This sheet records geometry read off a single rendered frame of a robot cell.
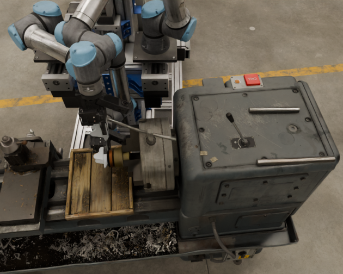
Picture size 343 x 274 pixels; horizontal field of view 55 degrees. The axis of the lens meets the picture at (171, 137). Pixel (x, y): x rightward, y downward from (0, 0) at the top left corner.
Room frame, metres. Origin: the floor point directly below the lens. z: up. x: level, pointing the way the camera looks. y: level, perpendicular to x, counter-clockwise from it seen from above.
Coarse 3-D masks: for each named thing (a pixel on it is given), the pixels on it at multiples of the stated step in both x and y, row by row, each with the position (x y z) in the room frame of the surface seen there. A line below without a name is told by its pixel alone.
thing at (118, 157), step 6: (108, 150) 0.73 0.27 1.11; (114, 150) 0.73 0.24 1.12; (120, 150) 0.73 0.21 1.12; (108, 156) 0.70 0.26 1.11; (114, 156) 0.70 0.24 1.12; (120, 156) 0.70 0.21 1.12; (126, 156) 0.70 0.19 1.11; (108, 162) 0.68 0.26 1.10; (114, 162) 0.68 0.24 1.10; (120, 162) 0.68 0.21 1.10
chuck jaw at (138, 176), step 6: (126, 162) 0.68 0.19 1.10; (132, 162) 0.68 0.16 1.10; (138, 162) 0.68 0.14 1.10; (126, 168) 0.66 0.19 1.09; (132, 168) 0.65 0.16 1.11; (138, 168) 0.65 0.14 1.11; (132, 174) 0.63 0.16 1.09; (138, 174) 0.62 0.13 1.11; (138, 180) 0.59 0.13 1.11; (144, 186) 0.57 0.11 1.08; (150, 186) 0.58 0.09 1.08
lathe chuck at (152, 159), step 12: (156, 120) 0.81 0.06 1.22; (156, 132) 0.74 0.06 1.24; (144, 144) 0.68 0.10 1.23; (156, 144) 0.68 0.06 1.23; (144, 156) 0.64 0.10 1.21; (156, 156) 0.64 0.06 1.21; (144, 168) 0.61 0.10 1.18; (156, 168) 0.61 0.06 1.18; (144, 180) 0.58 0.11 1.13; (156, 180) 0.58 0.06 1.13
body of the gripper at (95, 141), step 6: (108, 126) 0.86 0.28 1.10; (90, 138) 0.79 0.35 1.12; (96, 138) 0.79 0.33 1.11; (102, 138) 0.79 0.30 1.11; (108, 138) 0.79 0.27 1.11; (90, 144) 0.76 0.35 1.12; (96, 144) 0.76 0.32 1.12; (102, 144) 0.76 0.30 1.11; (108, 144) 0.76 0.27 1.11; (96, 150) 0.76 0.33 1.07
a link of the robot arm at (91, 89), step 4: (100, 80) 0.72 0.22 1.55; (80, 84) 0.69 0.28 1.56; (92, 84) 0.69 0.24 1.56; (96, 84) 0.70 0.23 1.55; (100, 84) 0.71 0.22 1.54; (80, 88) 0.69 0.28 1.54; (84, 88) 0.69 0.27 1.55; (88, 88) 0.68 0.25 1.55; (92, 88) 0.69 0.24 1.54; (96, 88) 0.69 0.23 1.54; (100, 88) 0.70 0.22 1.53; (80, 92) 0.69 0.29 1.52; (84, 92) 0.68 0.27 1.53; (88, 92) 0.68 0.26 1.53; (92, 92) 0.68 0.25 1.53; (96, 92) 0.69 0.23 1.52
